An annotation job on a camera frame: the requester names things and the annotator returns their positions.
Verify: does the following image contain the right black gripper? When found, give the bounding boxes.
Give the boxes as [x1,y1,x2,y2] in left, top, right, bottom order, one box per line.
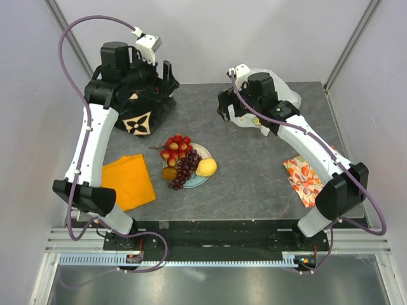
[217,82,261,122]

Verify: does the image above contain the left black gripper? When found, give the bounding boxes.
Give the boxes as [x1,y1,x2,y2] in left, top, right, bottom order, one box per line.
[122,48,179,98]

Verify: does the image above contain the white plastic bag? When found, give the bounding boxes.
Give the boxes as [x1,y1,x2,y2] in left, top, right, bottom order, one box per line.
[231,68,300,136]

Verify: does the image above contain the red fake cherry bunch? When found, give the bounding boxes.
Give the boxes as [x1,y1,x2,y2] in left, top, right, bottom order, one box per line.
[150,133,194,167]

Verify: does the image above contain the yellow fake lemon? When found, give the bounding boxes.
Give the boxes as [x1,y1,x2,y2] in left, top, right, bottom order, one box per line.
[195,158,217,177]

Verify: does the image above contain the dark red fake grapes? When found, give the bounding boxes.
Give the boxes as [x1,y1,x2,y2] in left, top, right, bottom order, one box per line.
[169,149,202,190]

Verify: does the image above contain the brown fake kiwi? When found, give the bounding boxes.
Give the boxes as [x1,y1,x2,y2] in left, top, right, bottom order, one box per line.
[162,166,177,180]

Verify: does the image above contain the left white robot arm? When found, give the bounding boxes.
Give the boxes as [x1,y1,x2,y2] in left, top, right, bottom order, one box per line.
[52,36,179,250]

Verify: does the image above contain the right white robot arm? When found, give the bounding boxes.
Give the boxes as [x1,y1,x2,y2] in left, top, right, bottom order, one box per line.
[217,65,368,250]

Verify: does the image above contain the black patterned cloth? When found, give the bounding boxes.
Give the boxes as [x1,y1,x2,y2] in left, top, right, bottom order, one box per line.
[114,90,177,137]

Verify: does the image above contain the grey stone mat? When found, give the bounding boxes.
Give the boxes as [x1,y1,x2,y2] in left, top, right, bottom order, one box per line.
[78,81,371,228]

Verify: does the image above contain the cream and blue plate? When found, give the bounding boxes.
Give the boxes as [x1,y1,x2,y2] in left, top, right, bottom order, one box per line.
[162,143,212,190]

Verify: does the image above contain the orange folded cloth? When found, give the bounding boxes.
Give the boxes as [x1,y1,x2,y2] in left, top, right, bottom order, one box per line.
[101,154,156,212]

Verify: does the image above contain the floral orange cloth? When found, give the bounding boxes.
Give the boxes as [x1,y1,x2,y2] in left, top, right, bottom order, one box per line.
[282,156,324,208]

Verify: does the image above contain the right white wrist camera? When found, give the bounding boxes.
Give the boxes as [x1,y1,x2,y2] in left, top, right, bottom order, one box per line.
[226,64,251,85]

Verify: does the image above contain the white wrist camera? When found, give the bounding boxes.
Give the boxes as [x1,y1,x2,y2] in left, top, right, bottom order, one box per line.
[132,27,162,66]
[226,64,251,85]

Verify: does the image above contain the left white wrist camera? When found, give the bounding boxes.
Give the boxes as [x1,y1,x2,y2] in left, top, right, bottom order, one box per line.
[132,27,162,66]

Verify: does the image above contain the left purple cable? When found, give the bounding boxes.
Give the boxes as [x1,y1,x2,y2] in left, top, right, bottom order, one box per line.
[57,15,171,289]

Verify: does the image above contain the purple cable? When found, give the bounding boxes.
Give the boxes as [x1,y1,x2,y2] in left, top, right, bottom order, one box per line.
[57,15,171,289]
[230,71,387,276]

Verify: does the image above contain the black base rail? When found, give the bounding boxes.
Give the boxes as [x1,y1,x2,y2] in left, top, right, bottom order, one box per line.
[103,219,330,255]

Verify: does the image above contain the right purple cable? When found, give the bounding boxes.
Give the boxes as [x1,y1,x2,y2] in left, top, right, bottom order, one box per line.
[230,71,387,276]

